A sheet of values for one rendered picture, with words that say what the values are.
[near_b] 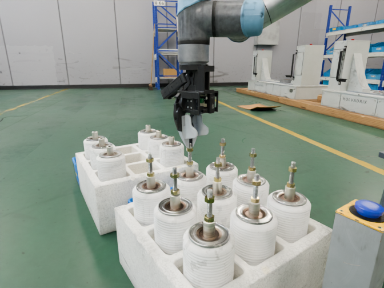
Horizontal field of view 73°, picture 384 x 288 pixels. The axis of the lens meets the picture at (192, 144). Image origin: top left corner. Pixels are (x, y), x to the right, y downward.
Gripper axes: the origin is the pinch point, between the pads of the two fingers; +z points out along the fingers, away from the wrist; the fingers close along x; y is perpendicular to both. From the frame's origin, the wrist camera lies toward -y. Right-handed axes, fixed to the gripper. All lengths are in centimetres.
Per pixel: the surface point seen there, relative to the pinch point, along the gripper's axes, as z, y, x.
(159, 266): 16.9, 14.7, -22.5
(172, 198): 7.1, 10.4, -14.9
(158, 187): 9.5, 0.4, -11.1
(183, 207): 9.5, 11.8, -13.1
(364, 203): 1.9, 41.4, -0.5
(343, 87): 5, -39, 285
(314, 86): 9, -90, 336
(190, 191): 12.2, 4.0, -3.3
